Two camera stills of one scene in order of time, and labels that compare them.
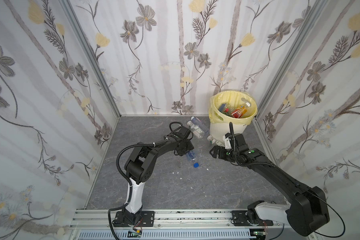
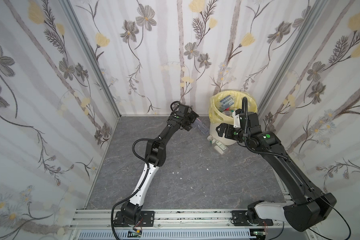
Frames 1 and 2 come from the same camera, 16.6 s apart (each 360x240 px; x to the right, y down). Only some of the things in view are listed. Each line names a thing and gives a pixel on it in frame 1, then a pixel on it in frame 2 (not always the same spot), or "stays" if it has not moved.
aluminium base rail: (98, 224) stays
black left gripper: (183, 147) → (190, 119)
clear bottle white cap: (196, 129) → (227, 113)
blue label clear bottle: (191, 155) → (225, 103)
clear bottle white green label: (213, 141) stays
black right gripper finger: (218, 151) → (227, 129)
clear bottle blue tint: (203, 126) stays
